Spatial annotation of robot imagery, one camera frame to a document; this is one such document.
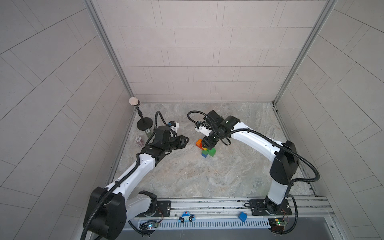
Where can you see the black microphone stand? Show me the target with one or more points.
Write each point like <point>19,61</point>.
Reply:
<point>143,123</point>

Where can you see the green can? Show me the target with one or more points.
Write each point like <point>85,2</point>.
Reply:
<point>148,132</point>

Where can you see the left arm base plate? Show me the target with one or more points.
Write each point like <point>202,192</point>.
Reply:
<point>160,209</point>

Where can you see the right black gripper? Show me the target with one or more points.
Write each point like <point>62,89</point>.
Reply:
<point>208,142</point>

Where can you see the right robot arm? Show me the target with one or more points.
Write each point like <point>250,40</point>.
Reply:
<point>283,156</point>

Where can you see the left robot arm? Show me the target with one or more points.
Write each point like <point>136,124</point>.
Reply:
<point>111,207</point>

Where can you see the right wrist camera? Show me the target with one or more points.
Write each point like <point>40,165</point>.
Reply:
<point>203,130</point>

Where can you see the blue car toy sticker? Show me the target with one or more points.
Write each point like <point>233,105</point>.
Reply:
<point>187,217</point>

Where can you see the pink white small cup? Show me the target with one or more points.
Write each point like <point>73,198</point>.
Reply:
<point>139,141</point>

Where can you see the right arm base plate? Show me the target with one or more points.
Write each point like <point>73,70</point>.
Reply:
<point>259,208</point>

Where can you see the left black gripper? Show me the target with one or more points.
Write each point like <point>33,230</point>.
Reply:
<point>178,138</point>

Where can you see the right circuit board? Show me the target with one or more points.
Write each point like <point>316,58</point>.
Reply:
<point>278,225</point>

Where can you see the circuit board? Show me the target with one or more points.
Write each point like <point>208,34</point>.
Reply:
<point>149,225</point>
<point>278,225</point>

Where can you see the small green lego brick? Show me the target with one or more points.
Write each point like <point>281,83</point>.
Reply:
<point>212,152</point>

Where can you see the aluminium front rail frame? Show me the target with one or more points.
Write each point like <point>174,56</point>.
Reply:
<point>222,214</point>

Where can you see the left circuit board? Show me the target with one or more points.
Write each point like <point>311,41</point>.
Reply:
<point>149,225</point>

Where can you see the blue cube on rail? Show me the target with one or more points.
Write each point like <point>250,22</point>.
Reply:
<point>242,216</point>

